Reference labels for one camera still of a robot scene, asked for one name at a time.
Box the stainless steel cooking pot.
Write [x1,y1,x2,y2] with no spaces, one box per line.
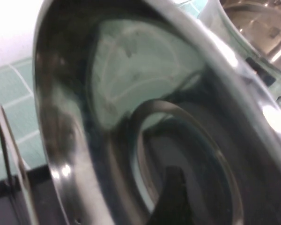
[196,0,281,106]

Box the black tray wire lid rack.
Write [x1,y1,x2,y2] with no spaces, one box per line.
[0,104,61,225]

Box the stainless steel pot lid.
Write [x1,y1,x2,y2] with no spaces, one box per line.
[32,0,281,225]

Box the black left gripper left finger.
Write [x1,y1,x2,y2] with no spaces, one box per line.
[151,165,176,225]

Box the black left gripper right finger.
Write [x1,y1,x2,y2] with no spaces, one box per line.
[174,166,195,225]

